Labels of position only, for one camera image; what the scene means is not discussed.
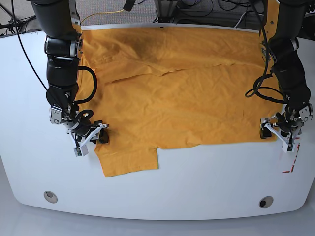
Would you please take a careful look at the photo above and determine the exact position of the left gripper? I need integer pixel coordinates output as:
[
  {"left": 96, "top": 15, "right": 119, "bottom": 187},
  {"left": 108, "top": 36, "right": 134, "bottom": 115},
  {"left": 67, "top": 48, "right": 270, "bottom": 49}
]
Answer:
[{"left": 259, "top": 103, "right": 313, "bottom": 139}]

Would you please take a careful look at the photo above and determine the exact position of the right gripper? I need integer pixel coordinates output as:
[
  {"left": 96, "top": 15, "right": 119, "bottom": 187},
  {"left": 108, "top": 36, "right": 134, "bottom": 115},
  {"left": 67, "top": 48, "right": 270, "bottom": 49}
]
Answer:
[{"left": 50, "top": 104, "right": 109, "bottom": 144}]

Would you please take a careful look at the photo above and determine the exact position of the yellow T-shirt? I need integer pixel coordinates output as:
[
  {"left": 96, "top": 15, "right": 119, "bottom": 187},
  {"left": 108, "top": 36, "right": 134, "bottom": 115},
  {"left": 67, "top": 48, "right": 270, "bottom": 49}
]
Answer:
[{"left": 81, "top": 27, "right": 282, "bottom": 177}]

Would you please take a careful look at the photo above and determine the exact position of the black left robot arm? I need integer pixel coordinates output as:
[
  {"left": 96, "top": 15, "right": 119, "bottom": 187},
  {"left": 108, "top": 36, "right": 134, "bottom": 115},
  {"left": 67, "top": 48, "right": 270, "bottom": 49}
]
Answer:
[{"left": 261, "top": 0, "right": 314, "bottom": 137}]

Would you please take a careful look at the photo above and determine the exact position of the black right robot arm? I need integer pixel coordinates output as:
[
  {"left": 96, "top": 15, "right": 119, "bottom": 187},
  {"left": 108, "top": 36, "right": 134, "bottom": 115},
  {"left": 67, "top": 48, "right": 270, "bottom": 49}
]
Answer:
[{"left": 31, "top": 0, "right": 109, "bottom": 144}]

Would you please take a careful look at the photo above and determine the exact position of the red tape rectangle marking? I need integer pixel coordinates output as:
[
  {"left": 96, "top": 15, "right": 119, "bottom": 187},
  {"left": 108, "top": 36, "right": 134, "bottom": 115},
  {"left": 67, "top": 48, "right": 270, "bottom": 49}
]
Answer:
[{"left": 281, "top": 137, "right": 301, "bottom": 174}]

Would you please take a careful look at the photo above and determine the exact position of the right table grommet hole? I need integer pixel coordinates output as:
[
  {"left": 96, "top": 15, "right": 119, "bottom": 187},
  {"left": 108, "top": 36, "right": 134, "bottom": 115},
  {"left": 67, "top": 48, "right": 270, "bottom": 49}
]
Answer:
[{"left": 258, "top": 196, "right": 274, "bottom": 209}]

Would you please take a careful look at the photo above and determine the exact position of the table grommet hole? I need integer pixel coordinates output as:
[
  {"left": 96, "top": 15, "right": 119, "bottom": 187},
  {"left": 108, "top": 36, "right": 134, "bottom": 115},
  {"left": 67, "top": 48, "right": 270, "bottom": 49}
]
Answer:
[
  {"left": 44, "top": 191, "right": 58, "bottom": 204},
  {"left": 258, "top": 196, "right": 274, "bottom": 209}
]

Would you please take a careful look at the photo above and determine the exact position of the left table grommet hole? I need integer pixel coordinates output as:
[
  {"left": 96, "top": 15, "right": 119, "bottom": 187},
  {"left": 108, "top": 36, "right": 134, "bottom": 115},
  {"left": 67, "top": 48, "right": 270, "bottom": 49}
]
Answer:
[{"left": 44, "top": 191, "right": 58, "bottom": 204}]

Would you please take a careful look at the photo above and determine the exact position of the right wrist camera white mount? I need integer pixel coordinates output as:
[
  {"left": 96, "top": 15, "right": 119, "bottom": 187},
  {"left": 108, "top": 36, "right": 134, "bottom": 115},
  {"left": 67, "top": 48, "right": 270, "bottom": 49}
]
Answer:
[{"left": 67, "top": 120, "right": 109, "bottom": 157}]

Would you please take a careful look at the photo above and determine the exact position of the yellow cable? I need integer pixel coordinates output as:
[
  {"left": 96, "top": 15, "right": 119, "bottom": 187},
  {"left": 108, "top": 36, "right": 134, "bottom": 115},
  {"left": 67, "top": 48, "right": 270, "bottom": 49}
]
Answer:
[{"left": 79, "top": 8, "right": 124, "bottom": 26}]

